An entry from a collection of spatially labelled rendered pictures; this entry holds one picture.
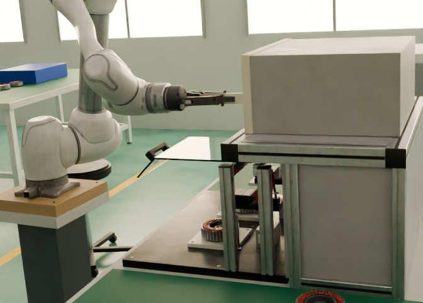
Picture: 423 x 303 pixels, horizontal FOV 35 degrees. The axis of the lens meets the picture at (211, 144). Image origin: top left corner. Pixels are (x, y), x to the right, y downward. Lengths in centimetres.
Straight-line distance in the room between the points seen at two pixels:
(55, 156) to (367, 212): 126
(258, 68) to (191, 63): 535
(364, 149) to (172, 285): 61
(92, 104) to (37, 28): 542
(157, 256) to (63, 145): 75
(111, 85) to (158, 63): 537
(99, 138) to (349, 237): 121
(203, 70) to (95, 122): 453
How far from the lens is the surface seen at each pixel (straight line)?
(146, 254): 191
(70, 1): 223
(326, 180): 160
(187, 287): 174
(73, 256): 259
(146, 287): 176
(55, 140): 247
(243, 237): 195
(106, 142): 257
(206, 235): 193
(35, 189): 248
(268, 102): 170
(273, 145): 160
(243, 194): 188
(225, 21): 685
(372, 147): 156
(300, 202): 164
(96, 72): 180
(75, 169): 372
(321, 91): 166
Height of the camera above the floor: 150
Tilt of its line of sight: 13 degrees down
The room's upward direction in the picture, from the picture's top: 4 degrees counter-clockwise
